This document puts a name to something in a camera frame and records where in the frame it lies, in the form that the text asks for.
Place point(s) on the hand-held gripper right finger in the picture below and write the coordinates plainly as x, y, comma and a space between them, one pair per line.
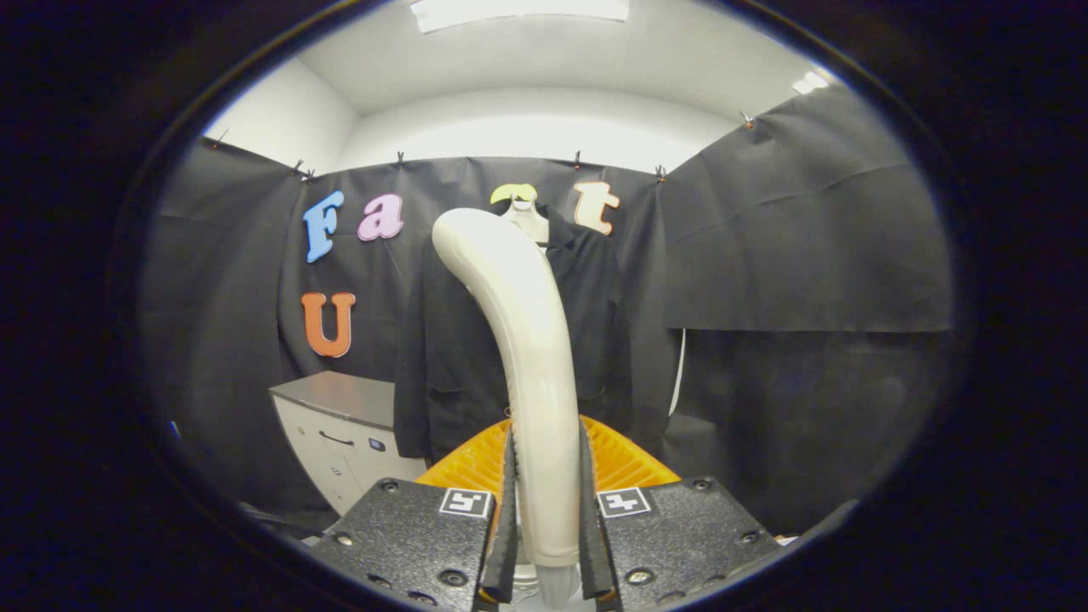
688, 535

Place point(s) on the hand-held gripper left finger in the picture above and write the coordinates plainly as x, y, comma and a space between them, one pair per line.
408, 535

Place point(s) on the black suit jacket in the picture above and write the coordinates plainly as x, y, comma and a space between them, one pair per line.
450, 357

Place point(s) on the grey drawer cabinet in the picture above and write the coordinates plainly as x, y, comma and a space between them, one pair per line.
340, 399

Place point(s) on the black backdrop cloth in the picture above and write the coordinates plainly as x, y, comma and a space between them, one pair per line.
807, 238

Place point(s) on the white mannequin torso on stand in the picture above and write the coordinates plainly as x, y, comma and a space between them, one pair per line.
531, 223

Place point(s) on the small ceiling light panel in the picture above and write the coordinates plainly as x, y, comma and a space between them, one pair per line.
810, 82

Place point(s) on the large ceiling light panel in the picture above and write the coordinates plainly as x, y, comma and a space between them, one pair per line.
518, 10

